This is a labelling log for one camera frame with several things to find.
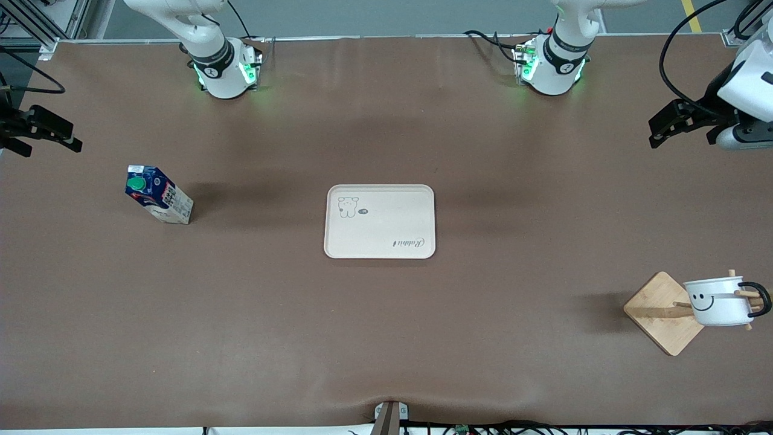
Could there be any beige plastic tray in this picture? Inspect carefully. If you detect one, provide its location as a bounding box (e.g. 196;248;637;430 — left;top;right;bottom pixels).
324;184;437;260

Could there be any blue white milk carton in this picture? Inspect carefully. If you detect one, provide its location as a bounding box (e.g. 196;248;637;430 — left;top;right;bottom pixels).
124;164;195;225

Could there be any black right base cable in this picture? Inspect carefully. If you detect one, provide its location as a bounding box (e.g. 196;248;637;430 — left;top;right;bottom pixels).
226;0;268;44

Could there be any black left base cable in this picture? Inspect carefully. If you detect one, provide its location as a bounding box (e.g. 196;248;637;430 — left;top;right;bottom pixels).
463;30;521;62

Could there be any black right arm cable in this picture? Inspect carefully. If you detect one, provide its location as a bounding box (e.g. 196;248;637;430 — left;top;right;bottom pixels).
0;45;66;95

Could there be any white smiley cup black handle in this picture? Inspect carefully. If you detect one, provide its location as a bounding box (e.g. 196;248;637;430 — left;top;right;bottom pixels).
682;275;772;328

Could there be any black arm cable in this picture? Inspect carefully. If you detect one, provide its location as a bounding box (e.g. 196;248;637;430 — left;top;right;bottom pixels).
0;45;66;95
659;0;735;119

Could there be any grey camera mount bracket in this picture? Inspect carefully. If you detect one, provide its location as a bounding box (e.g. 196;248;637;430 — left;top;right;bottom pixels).
370;400;410;435

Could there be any black base cable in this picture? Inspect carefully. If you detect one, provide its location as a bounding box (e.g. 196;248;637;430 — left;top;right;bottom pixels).
463;30;521;62
226;0;268;44

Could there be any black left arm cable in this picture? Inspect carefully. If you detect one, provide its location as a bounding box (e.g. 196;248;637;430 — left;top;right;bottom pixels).
659;0;735;119

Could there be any wooden cup rack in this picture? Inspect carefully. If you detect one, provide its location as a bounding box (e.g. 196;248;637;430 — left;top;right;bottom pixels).
623;269;763;357

